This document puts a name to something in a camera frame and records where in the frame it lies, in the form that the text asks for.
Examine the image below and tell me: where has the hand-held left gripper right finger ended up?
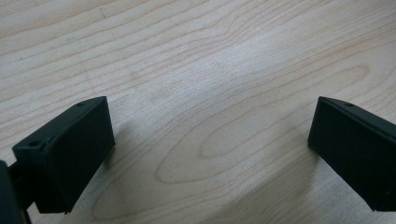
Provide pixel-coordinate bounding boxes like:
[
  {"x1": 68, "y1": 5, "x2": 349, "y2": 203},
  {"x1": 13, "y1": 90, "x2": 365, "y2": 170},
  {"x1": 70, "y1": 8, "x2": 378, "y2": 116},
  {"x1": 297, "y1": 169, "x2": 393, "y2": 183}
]
[{"x1": 307, "y1": 95, "x2": 396, "y2": 213}]

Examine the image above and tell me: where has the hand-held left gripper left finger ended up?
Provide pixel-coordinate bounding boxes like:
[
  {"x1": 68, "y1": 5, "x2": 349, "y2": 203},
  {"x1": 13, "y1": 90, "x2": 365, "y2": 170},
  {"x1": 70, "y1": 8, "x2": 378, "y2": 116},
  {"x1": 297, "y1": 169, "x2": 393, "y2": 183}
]
[{"x1": 11, "y1": 95, "x2": 117, "y2": 215}]

